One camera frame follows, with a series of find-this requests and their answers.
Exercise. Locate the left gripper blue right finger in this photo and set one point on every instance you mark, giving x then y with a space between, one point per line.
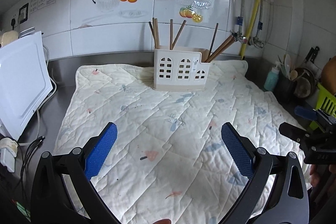
240 149

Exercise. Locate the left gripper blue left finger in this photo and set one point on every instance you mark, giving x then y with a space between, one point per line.
97 149

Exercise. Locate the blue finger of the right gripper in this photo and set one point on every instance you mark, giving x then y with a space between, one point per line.
292 132
309 114

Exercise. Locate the wooden chopstick nine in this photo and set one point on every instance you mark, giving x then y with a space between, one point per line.
219 49

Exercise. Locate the wooden chopstick three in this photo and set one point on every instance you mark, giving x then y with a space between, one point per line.
223 50

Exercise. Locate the wooden chopstick eight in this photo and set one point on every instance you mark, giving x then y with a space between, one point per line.
213 39

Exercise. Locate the wooden chopstick five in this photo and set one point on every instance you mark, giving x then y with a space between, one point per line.
156 33

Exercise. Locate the wooden chopstick four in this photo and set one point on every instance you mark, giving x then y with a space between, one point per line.
153 32

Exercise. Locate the wooden chopstick seven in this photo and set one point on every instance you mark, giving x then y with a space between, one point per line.
178 34

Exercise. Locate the wooden chopstick six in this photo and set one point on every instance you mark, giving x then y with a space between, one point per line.
171 34

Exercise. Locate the person's right hand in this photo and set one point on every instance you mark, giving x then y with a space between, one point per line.
314 176

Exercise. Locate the green plastic basket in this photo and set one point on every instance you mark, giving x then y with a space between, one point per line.
325 100

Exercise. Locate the black utensil pot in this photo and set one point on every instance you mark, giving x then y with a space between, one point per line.
299 81

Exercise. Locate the teal dish soap bottle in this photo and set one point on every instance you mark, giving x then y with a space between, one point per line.
272 77

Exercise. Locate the cream quilted mat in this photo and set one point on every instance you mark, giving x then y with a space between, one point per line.
169 160

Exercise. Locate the white microwave oven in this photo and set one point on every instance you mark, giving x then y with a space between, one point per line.
25 83

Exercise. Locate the white house-shaped utensil holder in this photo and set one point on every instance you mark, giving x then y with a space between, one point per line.
181 69

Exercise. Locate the black knife handle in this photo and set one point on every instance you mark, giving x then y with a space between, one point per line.
312 54

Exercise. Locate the wall power socket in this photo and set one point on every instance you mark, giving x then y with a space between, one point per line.
23 13

